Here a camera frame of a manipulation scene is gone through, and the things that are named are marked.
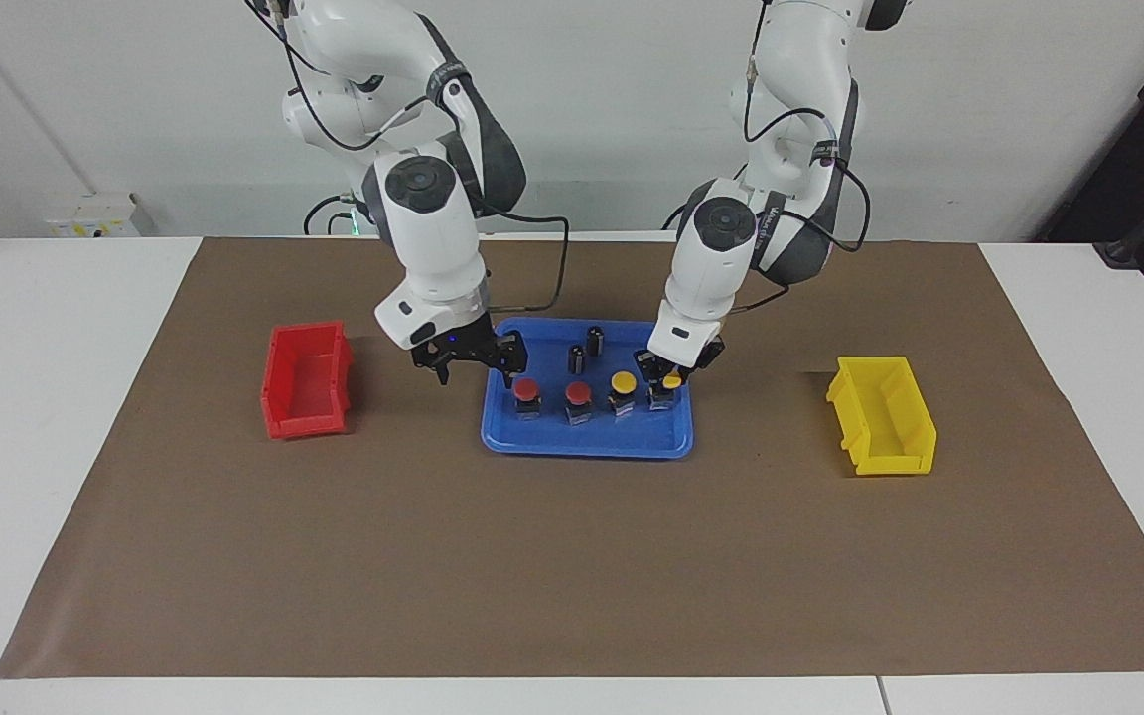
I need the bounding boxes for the blue plastic tray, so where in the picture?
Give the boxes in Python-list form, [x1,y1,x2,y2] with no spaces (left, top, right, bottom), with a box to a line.
[480,317,695,460]

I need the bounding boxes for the red plastic storage bin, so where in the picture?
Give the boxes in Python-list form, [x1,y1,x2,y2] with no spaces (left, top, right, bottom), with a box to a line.
[260,320,355,441]

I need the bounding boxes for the brown paper table mat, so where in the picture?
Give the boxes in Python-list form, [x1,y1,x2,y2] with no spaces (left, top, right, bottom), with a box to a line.
[0,236,1144,679]

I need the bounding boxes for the yellow plastic storage bin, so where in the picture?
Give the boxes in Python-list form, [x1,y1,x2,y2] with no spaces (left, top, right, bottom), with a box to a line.
[825,356,938,478]

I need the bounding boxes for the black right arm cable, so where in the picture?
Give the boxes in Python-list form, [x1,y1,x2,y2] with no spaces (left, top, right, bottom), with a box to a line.
[244,0,573,311]

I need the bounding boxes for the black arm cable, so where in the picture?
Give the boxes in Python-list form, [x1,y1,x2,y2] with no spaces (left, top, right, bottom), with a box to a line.
[244,0,573,311]
[729,50,873,314]

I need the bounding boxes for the black right base cables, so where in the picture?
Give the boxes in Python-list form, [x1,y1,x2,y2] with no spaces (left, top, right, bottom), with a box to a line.
[302,192,366,237]

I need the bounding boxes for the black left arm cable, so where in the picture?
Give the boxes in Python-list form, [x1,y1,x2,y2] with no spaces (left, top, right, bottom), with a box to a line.
[729,50,873,314]

